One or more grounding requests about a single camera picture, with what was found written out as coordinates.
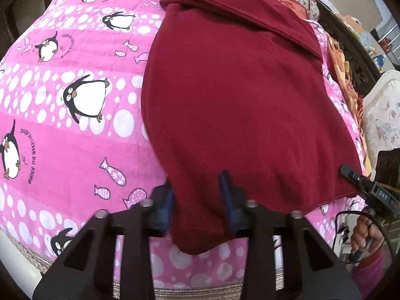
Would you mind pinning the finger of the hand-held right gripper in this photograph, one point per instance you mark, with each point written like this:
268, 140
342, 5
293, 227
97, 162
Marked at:
351, 172

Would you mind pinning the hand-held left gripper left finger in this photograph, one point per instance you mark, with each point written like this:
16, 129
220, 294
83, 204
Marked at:
165, 203

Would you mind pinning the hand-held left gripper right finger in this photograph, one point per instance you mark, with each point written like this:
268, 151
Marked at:
229, 200

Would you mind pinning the dark red fleece garment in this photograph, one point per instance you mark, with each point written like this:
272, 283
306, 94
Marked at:
243, 100

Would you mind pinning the person's right forearm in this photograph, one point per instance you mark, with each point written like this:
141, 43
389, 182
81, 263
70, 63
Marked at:
370, 272

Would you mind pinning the person's right hand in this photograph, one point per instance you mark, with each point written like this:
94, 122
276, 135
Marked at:
361, 234

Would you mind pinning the cream floral armchair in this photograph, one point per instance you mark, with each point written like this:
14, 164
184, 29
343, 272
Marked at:
384, 115

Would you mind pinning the orange cream plush blanket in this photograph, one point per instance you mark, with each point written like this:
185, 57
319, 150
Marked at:
342, 65

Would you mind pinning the pink penguin print blanket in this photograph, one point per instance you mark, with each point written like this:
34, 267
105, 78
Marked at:
62, 150

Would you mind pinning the dark wooden headboard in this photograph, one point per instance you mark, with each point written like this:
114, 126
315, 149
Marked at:
353, 56

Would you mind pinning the white bed frame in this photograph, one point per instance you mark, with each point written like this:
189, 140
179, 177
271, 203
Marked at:
15, 262

